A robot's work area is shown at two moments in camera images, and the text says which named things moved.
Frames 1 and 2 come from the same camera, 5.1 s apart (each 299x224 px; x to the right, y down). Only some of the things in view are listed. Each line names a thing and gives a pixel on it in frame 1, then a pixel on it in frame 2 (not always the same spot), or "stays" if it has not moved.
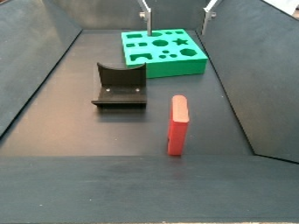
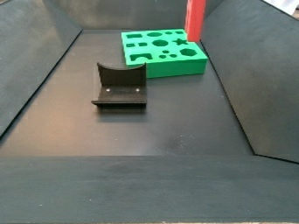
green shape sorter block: (169, 52) stays
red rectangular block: (181, 120) → (195, 12)
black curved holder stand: (123, 87) stays
